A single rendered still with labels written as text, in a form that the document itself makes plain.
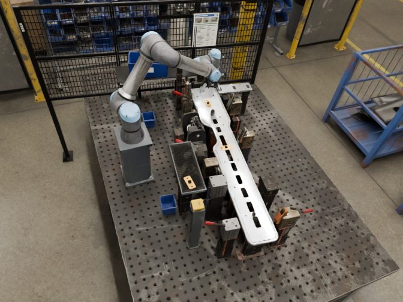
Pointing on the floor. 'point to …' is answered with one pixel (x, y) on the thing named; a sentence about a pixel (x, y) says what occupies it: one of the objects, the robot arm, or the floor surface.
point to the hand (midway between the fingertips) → (209, 91)
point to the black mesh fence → (129, 45)
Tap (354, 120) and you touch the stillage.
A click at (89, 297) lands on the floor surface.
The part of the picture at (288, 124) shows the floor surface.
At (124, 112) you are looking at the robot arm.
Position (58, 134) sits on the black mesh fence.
